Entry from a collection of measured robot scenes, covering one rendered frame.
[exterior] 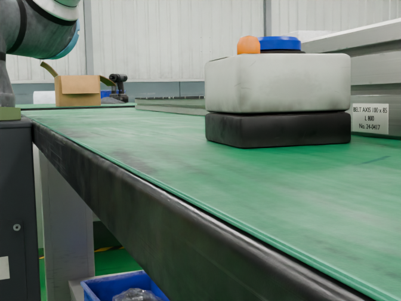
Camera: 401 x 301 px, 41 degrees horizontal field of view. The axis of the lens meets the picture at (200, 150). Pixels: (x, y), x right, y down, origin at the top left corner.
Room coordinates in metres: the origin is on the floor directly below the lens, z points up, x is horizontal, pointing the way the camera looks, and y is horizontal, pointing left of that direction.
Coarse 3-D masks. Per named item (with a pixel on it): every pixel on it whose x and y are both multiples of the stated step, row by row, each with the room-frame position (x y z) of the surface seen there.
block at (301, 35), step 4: (292, 32) 0.53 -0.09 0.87; (296, 32) 0.52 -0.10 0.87; (300, 32) 0.52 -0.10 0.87; (304, 32) 0.52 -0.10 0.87; (308, 32) 0.52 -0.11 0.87; (312, 32) 0.53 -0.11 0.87; (316, 32) 0.53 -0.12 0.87; (320, 32) 0.53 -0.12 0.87; (324, 32) 0.53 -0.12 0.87; (328, 32) 0.53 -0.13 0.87; (332, 32) 0.53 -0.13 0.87; (336, 32) 0.53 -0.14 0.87; (296, 36) 0.52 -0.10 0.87; (300, 36) 0.52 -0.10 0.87; (304, 36) 0.52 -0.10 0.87; (308, 36) 0.52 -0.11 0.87; (312, 36) 0.53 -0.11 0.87; (316, 36) 0.53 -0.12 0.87; (300, 40) 0.52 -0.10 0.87
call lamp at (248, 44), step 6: (246, 36) 0.34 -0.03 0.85; (252, 36) 0.34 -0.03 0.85; (240, 42) 0.34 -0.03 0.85; (246, 42) 0.34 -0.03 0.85; (252, 42) 0.34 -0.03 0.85; (258, 42) 0.34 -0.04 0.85; (240, 48) 0.34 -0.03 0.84; (246, 48) 0.34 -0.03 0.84; (252, 48) 0.34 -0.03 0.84; (258, 48) 0.34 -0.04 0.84
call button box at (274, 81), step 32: (224, 64) 0.36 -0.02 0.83; (256, 64) 0.34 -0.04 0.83; (288, 64) 0.34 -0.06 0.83; (320, 64) 0.35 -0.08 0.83; (224, 96) 0.36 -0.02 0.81; (256, 96) 0.34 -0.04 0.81; (288, 96) 0.34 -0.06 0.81; (320, 96) 0.35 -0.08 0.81; (224, 128) 0.36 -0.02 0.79; (256, 128) 0.34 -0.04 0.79; (288, 128) 0.34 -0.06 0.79; (320, 128) 0.35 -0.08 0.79
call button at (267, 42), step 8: (264, 40) 0.37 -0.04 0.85; (272, 40) 0.36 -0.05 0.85; (280, 40) 0.36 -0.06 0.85; (288, 40) 0.37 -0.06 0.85; (296, 40) 0.37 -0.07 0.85; (264, 48) 0.37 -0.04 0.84; (272, 48) 0.36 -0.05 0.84; (280, 48) 0.36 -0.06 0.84; (288, 48) 0.37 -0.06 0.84; (296, 48) 0.37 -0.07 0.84
